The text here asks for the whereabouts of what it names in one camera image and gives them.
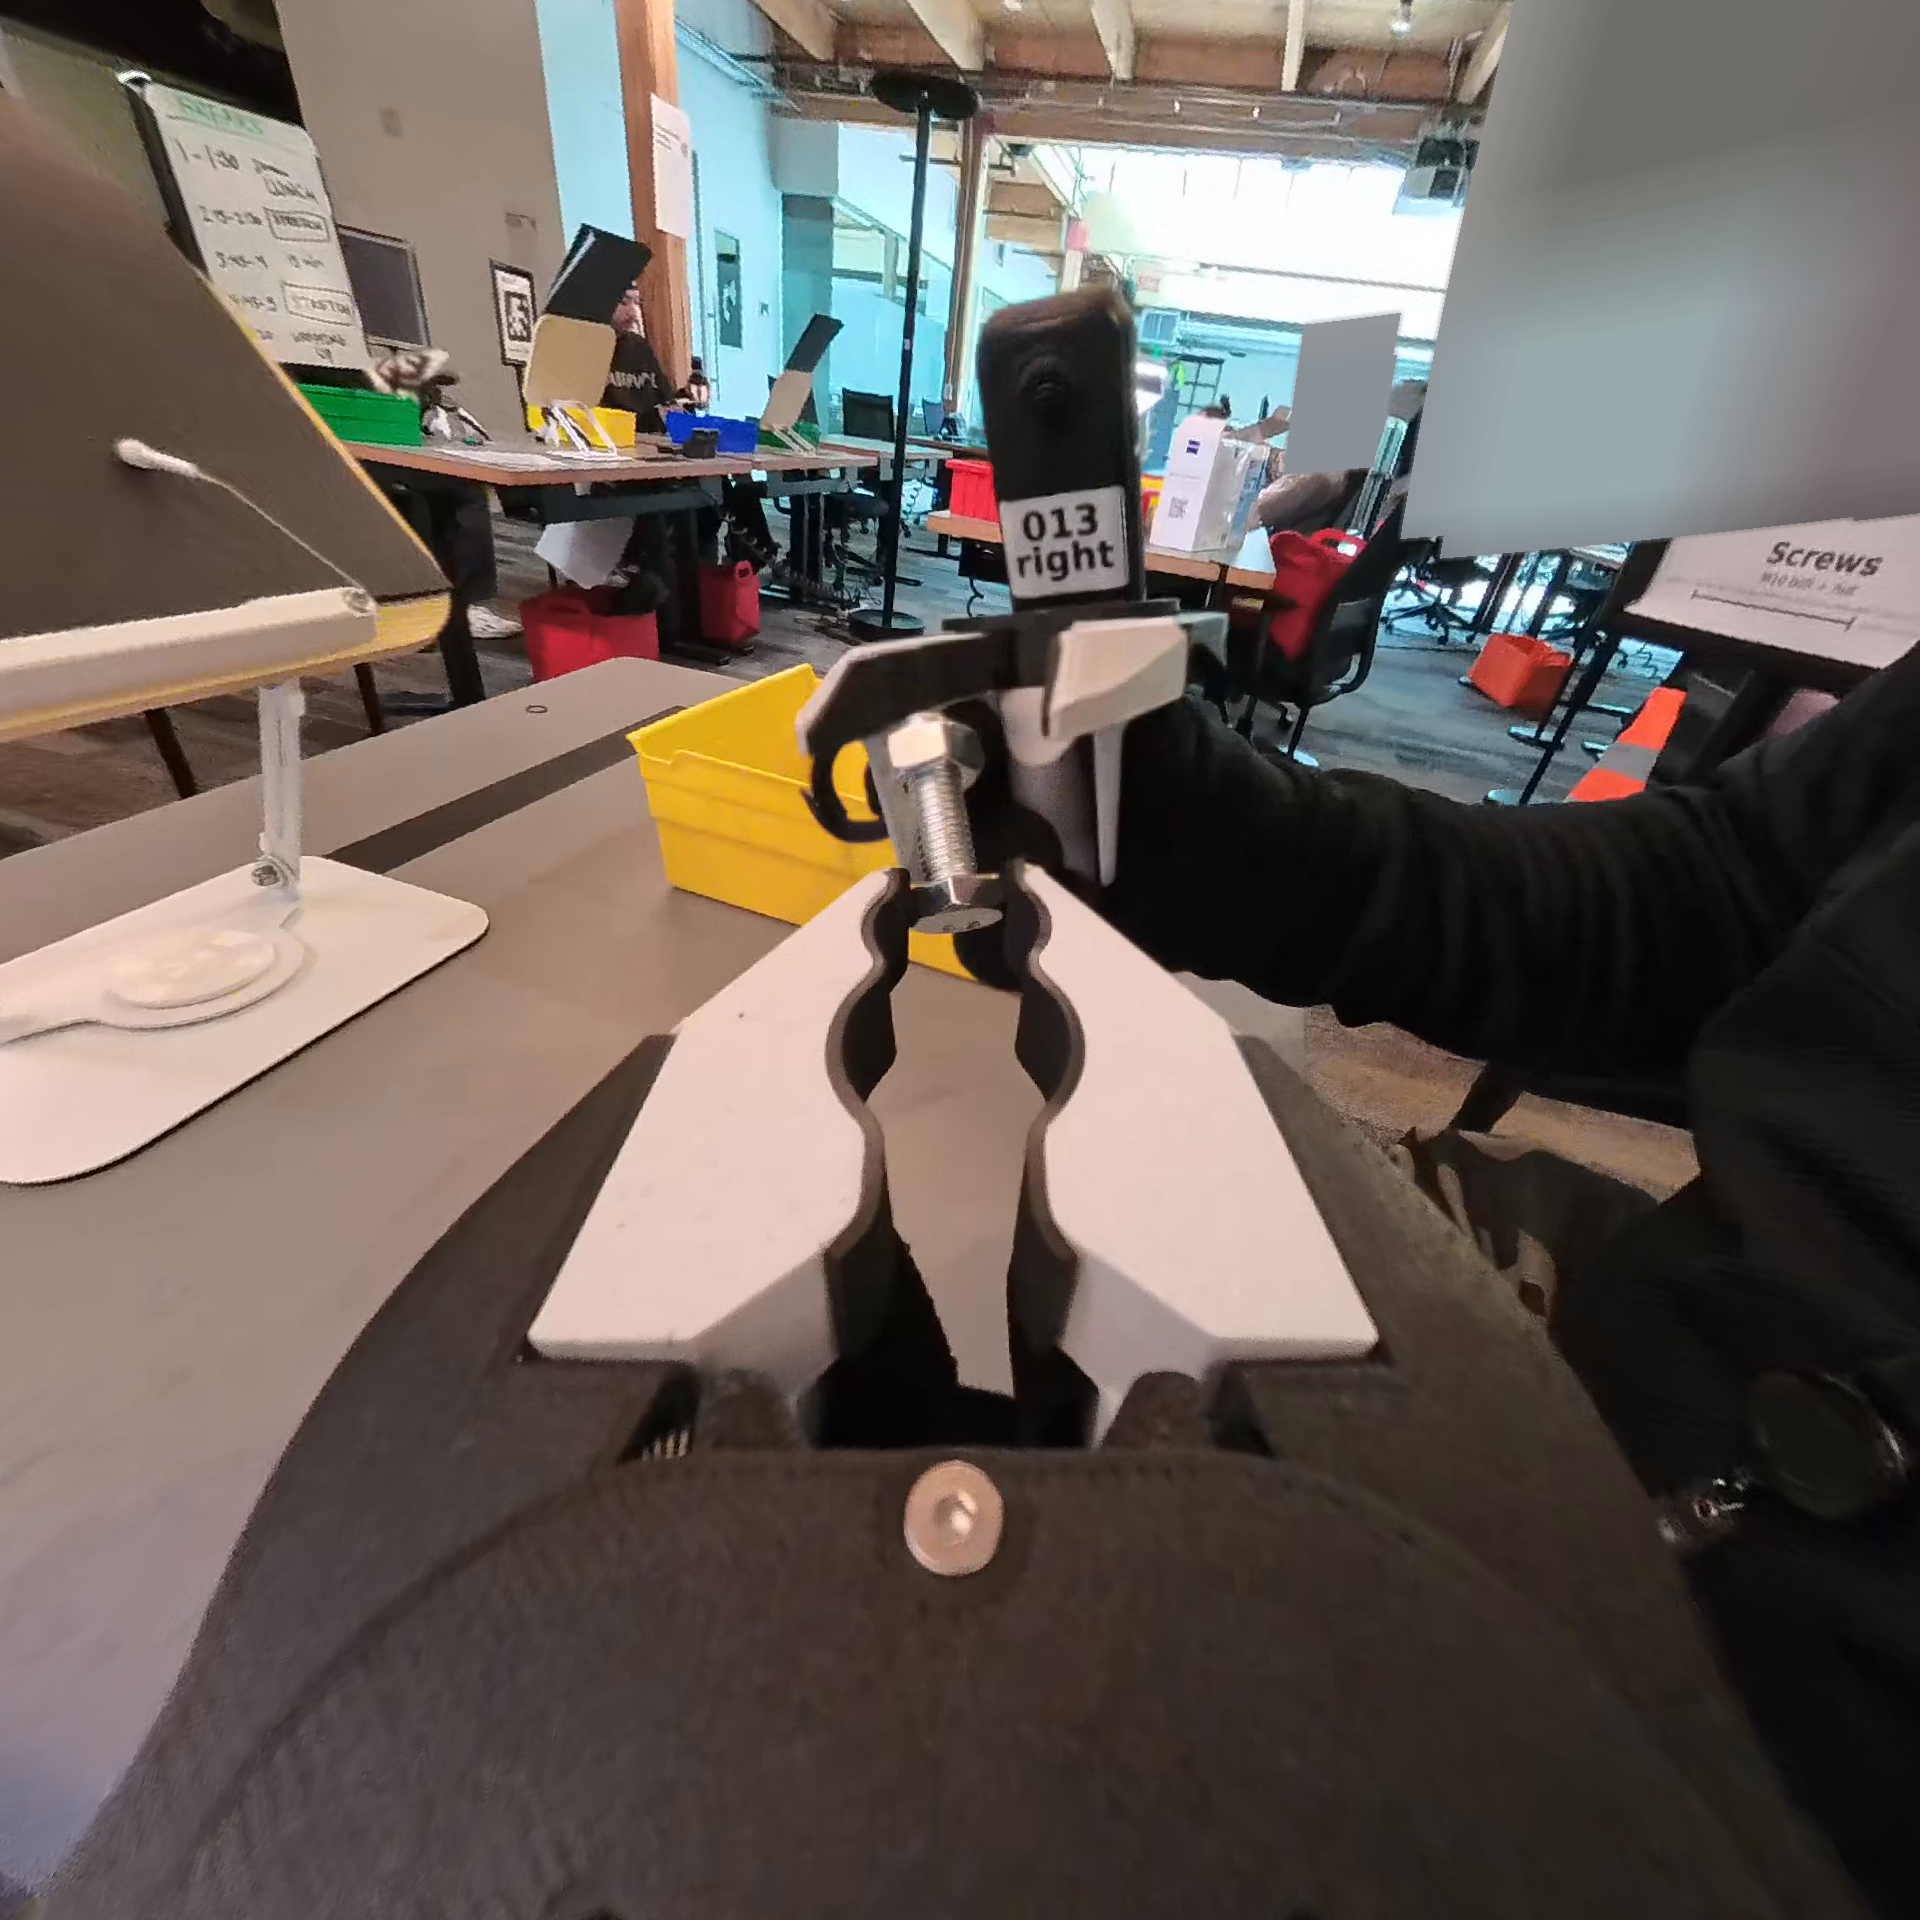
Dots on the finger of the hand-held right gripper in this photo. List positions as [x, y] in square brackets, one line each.
[885, 682]
[1118, 674]

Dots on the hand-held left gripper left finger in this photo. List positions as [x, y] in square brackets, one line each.
[720, 1185]

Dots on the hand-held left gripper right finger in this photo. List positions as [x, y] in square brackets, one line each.
[1201, 1185]

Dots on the silver hex bolt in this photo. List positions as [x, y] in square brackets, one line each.
[938, 833]

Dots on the yellow storage bin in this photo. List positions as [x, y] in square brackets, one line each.
[720, 824]
[579, 424]

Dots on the person's right forearm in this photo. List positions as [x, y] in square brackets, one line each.
[1574, 901]

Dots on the person's right hand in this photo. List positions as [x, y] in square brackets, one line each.
[1214, 840]

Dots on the red storage bin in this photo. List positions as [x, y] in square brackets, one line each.
[973, 502]

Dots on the brown edged desk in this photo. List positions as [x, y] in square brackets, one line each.
[1201, 566]
[600, 465]

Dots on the white carton box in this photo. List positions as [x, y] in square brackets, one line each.
[1209, 488]

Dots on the red bag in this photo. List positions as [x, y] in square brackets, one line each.
[584, 639]
[1313, 571]
[731, 608]

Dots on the black floor pole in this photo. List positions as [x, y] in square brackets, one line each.
[919, 301]

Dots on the black office chair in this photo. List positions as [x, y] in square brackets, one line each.
[1335, 660]

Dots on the tilted wooden board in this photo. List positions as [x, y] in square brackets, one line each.
[794, 374]
[151, 374]
[579, 345]

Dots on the person's camouflage trousers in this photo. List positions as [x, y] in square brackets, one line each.
[1484, 1215]

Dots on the blue storage bin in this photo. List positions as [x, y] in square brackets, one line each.
[712, 434]

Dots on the white plastic bag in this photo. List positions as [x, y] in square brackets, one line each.
[582, 553]

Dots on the orange storage bin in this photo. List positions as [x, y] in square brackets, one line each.
[1519, 672]

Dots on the dark table slot cover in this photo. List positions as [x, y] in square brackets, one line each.
[495, 795]

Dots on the ceiling projector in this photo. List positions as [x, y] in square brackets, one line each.
[1436, 172]

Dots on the black easel stand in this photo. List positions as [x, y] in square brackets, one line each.
[1591, 674]

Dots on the orange traffic cone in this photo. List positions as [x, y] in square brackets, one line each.
[1629, 751]

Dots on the black and white marker poster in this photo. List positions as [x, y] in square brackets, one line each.
[515, 315]

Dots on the green storage bin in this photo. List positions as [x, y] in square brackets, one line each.
[360, 417]

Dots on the black computer monitor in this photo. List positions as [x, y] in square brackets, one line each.
[386, 284]

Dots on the framed marker sign board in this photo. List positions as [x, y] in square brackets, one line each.
[1770, 601]

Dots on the black badge reel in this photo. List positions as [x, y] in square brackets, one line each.
[1823, 1448]

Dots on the handwritten whiteboard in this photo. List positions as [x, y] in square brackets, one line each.
[254, 225]

